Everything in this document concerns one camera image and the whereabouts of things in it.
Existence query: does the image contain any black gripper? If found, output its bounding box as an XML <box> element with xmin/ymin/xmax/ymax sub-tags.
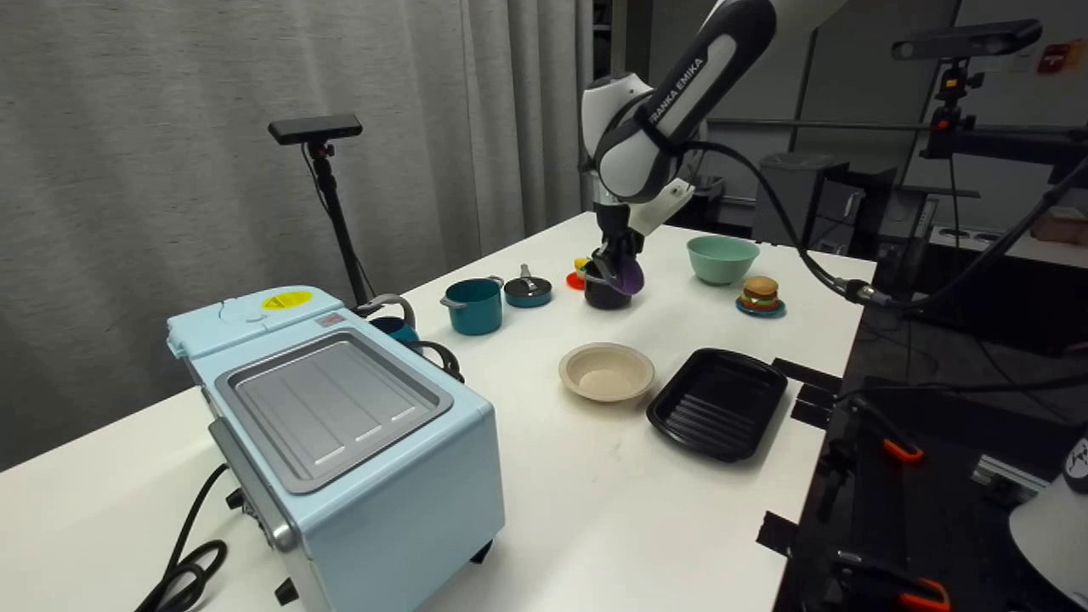
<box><xmin>587</xmin><ymin>200</ymin><xmax>654</xmax><ymax>290</ymax></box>

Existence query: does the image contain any purple round toy object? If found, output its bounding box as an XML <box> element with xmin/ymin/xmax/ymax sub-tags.
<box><xmin>604</xmin><ymin>256</ymin><xmax>648</xmax><ymax>296</ymax></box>

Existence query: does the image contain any teal ceramic bowl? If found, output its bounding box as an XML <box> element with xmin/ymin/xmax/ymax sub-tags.
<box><xmin>683</xmin><ymin>233</ymin><xmax>760</xmax><ymax>290</ymax></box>

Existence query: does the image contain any beige shallow bowl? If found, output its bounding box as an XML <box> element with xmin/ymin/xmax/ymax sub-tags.
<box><xmin>556</xmin><ymin>339</ymin><xmax>659</xmax><ymax>409</ymax></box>

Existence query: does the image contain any white dome object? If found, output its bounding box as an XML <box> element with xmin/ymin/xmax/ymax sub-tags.
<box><xmin>1007</xmin><ymin>435</ymin><xmax>1088</xmax><ymax>610</ymax></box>

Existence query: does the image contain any small dark teal lid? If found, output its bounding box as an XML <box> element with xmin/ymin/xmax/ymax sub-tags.
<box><xmin>500</xmin><ymin>263</ymin><xmax>556</xmax><ymax>313</ymax></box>

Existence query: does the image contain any toy hamburger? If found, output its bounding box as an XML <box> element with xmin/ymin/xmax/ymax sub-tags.
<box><xmin>742</xmin><ymin>273</ymin><xmax>781</xmax><ymax>313</ymax></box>

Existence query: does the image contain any small blue plate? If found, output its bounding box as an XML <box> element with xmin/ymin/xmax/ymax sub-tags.
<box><xmin>732</xmin><ymin>293</ymin><xmax>789</xmax><ymax>322</ymax></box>

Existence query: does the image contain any teal toy pot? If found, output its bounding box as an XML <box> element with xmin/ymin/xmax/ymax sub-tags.
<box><xmin>437</xmin><ymin>274</ymin><xmax>505</xmax><ymax>339</ymax></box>

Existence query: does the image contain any black ridged plastic tray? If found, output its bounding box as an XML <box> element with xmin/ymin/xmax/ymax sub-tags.
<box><xmin>641</xmin><ymin>347</ymin><xmax>791</xmax><ymax>466</ymax></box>

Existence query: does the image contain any dark grey cabinet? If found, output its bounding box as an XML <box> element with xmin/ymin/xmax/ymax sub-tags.
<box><xmin>756</xmin><ymin>150</ymin><xmax>867</xmax><ymax>250</ymax></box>

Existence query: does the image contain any teal mug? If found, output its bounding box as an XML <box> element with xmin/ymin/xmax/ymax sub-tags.
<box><xmin>372</xmin><ymin>313</ymin><xmax>425</xmax><ymax>352</ymax></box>

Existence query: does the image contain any black tape strip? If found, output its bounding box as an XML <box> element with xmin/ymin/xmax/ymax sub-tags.
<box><xmin>756</xmin><ymin>511</ymin><xmax>820</xmax><ymax>557</ymax></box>

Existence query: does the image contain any light blue toaster oven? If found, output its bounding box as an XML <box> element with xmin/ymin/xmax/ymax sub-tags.
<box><xmin>163</xmin><ymin>281</ymin><xmax>505</xmax><ymax>612</ymax></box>

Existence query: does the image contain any grey curtain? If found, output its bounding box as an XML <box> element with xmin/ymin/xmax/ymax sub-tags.
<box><xmin>0</xmin><ymin>0</ymin><xmax>596</xmax><ymax>469</ymax></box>

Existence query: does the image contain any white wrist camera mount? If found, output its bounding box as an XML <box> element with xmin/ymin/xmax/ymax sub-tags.
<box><xmin>627</xmin><ymin>176</ymin><xmax>697</xmax><ymax>238</ymax></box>

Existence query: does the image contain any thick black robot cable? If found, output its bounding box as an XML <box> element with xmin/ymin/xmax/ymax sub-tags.
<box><xmin>675</xmin><ymin>135</ymin><xmax>1088</xmax><ymax>315</ymax></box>

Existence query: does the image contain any black camera stand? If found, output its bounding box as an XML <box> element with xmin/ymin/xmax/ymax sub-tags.
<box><xmin>301</xmin><ymin>138</ymin><xmax>377</xmax><ymax>311</ymax></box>

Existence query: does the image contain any orange handled black clamp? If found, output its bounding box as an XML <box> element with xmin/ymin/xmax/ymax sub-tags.
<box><xmin>828</xmin><ymin>396</ymin><xmax>928</xmax><ymax>469</ymax></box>
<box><xmin>828</xmin><ymin>546</ymin><xmax>956</xmax><ymax>612</ymax></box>

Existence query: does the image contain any black stereo camera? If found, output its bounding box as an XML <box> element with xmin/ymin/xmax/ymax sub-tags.
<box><xmin>889</xmin><ymin>18</ymin><xmax>1048</xmax><ymax>64</ymax></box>
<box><xmin>266</xmin><ymin>114</ymin><xmax>368</xmax><ymax>148</ymax></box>

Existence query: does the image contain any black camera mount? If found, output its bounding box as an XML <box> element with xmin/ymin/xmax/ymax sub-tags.
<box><xmin>923</xmin><ymin>55</ymin><xmax>991</xmax><ymax>144</ymax></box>

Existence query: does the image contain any black toaster power cable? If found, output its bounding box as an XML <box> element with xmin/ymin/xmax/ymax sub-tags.
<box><xmin>134</xmin><ymin>460</ymin><xmax>230</xmax><ymax>612</ymax></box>

